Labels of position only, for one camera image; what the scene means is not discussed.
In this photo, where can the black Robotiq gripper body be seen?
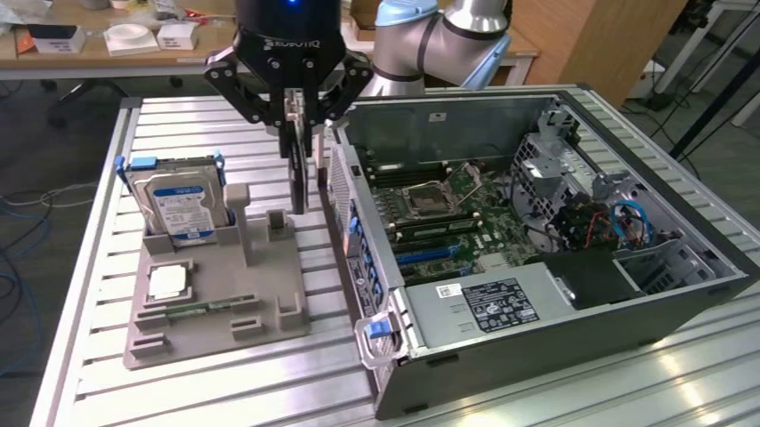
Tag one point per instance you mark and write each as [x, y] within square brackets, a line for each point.
[292, 58]

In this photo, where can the graphics card with metal bracket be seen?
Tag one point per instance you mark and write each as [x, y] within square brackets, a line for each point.
[300, 187]

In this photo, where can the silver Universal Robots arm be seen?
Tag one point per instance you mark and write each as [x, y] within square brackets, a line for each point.
[404, 44]

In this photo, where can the flat white box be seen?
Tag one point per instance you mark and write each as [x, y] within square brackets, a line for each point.
[360, 40]

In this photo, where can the small white labelled box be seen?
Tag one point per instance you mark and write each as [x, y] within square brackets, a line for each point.
[177, 37]

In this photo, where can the brown cardboard box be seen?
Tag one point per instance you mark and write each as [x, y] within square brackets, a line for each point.
[363, 13]

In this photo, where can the white box with round hollow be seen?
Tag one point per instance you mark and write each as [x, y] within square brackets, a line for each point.
[131, 42]

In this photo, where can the black office chair base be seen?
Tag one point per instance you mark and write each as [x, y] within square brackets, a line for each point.
[74, 93]

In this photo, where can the wooden desk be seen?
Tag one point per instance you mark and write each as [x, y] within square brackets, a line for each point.
[71, 60]

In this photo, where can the white box with black lid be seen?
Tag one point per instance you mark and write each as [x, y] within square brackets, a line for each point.
[57, 40]

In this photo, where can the CPU socket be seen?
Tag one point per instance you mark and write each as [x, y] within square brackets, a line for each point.
[428, 200]

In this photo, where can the hard disk with blue caddy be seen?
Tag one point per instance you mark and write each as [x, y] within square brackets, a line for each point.
[181, 209]

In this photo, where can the metal socket cover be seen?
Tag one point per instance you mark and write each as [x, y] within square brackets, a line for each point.
[469, 187]

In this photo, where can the black labelled RAM stick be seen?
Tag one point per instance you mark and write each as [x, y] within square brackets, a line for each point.
[440, 230]

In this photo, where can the blue expansion slot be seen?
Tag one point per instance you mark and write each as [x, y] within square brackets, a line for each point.
[425, 256]

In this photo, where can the green motherboard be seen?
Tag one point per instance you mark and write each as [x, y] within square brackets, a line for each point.
[505, 236]

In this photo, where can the grey plastic parts rack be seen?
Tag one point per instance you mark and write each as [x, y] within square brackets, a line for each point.
[220, 276]

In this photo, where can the wooden cabinet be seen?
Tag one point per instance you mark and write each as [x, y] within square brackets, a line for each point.
[624, 53]

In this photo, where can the silver CPU chip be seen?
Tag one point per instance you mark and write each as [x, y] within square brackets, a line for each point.
[168, 282]

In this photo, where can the green RAM stick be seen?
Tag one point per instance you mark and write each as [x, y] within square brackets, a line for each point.
[200, 308]

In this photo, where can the grey power supply unit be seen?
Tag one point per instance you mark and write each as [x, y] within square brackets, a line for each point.
[440, 316]

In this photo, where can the black plastic shroud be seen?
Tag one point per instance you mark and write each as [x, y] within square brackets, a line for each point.
[588, 276]

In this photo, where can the metal disk bay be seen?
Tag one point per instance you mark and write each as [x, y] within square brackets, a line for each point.
[683, 267]

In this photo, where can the open black PC case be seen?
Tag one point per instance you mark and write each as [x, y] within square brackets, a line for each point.
[535, 356]

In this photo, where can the white table frame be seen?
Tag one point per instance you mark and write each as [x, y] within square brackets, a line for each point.
[749, 111]

